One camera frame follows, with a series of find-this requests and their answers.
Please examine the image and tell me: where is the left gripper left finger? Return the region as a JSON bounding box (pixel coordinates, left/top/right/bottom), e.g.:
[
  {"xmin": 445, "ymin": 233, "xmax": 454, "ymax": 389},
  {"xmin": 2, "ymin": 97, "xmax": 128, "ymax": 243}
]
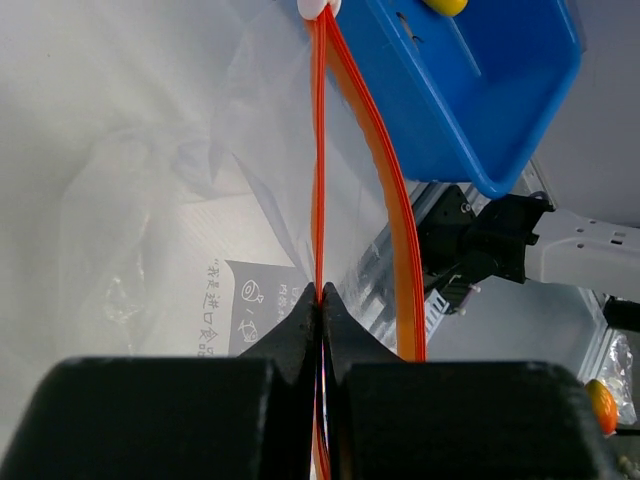
[{"xmin": 1, "ymin": 286, "xmax": 317, "ymax": 479}]

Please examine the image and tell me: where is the red cherry tomato bunch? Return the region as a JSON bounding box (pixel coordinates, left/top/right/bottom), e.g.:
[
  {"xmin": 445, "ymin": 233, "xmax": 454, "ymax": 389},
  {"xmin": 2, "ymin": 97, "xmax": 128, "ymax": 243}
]
[{"xmin": 585, "ymin": 379, "xmax": 618, "ymax": 435}]

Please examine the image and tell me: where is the yellow bell pepper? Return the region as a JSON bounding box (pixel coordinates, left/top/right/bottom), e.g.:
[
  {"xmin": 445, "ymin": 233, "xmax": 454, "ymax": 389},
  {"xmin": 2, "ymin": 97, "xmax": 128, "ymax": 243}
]
[{"xmin": 423, "ymin": 0, "xmax": 468, "ymax": 17}]

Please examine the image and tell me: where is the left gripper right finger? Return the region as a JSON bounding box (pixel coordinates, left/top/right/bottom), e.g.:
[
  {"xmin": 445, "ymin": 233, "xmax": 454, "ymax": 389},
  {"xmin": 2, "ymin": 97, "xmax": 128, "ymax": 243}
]
[{"xmin": 322, "ymin": 284, "xmax": 619, "ymax": 479}]

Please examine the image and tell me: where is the clear orange zip top bag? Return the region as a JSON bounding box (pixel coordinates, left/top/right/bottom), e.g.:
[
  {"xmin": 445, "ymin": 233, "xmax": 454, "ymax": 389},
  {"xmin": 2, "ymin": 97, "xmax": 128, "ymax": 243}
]
[{"xmin": 0, "ymin": 0, "xmax": 429, "ymax": 480}]

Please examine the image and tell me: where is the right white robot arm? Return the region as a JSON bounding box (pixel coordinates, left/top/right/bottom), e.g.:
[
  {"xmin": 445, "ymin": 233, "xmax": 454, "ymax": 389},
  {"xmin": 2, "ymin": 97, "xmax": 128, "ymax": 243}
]
[{"xmin": 460, "ymin": 195, "xmax": 639, "ymax": 333}]

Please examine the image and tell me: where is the blue plastic bin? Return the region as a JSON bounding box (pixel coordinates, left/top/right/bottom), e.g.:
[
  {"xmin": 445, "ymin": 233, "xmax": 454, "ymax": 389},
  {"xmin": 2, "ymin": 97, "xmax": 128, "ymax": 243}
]
[{"xmin": 337, "ymin": 0, "xmax": 582, "ymax": 198}]

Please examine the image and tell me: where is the white slotted cable duct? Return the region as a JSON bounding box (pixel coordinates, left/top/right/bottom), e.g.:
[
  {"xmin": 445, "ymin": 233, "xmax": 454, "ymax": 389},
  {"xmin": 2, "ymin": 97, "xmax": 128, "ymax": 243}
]
[{"xmin": 422, "ymin": 289, "xmax": 640, "ymax": 391}]

